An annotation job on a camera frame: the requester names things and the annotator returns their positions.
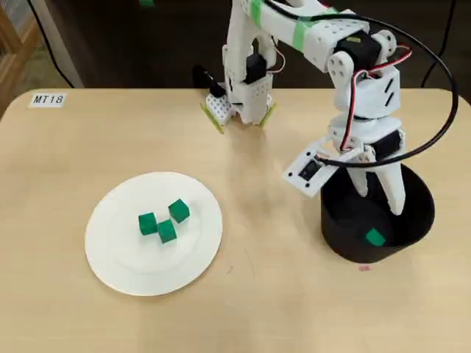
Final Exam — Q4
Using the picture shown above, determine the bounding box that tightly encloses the white round plate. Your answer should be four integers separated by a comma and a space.
84, 171, 224, 297

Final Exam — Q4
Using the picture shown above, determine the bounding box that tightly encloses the green cube block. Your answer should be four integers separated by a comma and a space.
168, 199, 191, 224
157, 219, 177, 244
364, 227, 386, 247
138, 212, 158, 235

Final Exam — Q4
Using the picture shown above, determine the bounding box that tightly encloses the wooden furniture frame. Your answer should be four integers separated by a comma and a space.
0, 7, 41, 122

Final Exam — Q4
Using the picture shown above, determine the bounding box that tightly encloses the thin black background cable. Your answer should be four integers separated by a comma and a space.
420, 0, 457, 89
27, 0, 77, 89

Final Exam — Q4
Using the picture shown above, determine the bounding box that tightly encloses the thick black camera cable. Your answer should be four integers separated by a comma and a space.
263, 0, 461, 166

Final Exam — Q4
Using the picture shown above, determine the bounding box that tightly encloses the light gray panel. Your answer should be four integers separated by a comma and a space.
29, 0, 85, 89

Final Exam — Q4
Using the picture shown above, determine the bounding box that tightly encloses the red white shoulder servo wire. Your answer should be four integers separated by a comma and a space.
268, 35, 287, 76

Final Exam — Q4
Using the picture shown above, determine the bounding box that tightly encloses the white MT18 label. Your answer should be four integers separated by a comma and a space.
28, 92, 68, 108

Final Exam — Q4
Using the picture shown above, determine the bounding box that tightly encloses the red white wrist servo wire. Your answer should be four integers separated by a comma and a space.
340, 44, 415, 152

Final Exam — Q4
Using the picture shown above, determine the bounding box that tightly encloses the black round pot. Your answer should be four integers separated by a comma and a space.
319, 161, 436, 264

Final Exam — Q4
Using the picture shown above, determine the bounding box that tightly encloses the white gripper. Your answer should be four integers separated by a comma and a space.
328, 115, 408, 216

